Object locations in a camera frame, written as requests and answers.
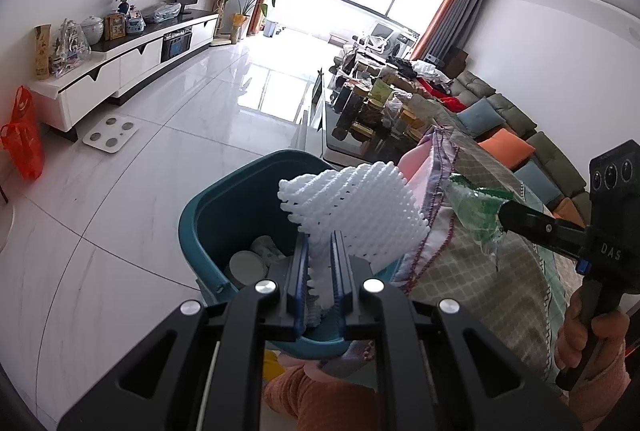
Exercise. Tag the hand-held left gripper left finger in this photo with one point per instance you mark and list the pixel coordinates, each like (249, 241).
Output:
(300, 276)

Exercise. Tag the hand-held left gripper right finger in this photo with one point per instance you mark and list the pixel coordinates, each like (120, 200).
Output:
(336, 276)

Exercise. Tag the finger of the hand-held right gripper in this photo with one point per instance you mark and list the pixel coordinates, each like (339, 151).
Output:
(540, 228)

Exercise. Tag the green plastic wrapper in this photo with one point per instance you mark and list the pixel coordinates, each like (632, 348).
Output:
(477, 211)

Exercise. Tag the white foam fruit net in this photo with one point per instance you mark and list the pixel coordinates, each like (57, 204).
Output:
(360, 206)

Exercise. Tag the teal plastic waste bin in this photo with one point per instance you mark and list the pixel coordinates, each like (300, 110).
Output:
(225, 211)

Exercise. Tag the person's right forearm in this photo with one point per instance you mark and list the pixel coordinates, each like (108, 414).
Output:
(600, 396)

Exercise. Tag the person's right hand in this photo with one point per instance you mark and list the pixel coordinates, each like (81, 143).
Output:
(610, 333)

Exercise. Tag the orange cushion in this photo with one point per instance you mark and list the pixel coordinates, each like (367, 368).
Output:
(505, 151)
(567, 213)

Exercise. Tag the blue-grey cushion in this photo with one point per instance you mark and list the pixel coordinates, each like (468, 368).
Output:
(532, 178)
(480, 118)

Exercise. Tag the white paper cup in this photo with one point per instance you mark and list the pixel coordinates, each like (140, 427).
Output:
(247, 267)

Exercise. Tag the green patterned tablecloth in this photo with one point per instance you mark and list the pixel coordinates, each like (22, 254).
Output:
(480, 291)

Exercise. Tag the green and brown sofa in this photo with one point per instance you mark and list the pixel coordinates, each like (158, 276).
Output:
(500, 111)

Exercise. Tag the person's orange trouser leg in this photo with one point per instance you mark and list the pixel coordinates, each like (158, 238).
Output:
(320, 401)

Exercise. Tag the black glass coffee table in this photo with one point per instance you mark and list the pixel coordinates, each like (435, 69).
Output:
(345, 142)

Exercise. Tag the pink blanket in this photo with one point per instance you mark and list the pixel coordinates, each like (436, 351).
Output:
(415, 163)

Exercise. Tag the red cloth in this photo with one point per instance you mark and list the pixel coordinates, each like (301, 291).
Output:
(440, 93)

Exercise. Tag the brown wooden cabinet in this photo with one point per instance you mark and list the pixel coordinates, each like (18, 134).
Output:
(456, 63)

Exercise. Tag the white clothes pile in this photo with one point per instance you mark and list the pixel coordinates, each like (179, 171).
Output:
(427, 68)

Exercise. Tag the grey curtain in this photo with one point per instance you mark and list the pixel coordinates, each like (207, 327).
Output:
(467, 21)

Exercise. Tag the white bathroom scale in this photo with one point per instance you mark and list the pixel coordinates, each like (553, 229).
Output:
(111, 136)

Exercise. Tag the white office chair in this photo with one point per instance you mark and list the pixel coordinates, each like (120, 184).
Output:
(380, 36)

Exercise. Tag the small white pedal bin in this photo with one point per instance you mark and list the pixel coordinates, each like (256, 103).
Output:
(271, 28)

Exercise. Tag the black cabinet appliance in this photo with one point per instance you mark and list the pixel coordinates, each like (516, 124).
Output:
(176, 45)

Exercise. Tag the white TV cabinet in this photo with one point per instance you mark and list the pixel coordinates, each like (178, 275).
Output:
(95, 81)

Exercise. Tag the plastic-wrapped bundle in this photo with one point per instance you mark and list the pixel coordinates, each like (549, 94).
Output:
(162, 12)

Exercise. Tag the blue and white porcelain jar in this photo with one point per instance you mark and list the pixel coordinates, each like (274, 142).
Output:
(135, 25)

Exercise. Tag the red plastic bag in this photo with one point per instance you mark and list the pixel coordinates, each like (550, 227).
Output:
(25, 146)

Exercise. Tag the white ceramic jar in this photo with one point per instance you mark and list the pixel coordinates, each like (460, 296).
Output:
(92, 31)

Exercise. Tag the glass ship ornament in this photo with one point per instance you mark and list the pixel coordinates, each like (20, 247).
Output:
(70, 48)

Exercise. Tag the gold patterned box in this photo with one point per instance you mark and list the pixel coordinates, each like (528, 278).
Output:
(43, 53)

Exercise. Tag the gold picture frame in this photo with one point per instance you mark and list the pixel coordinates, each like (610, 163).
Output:
(115, 27)

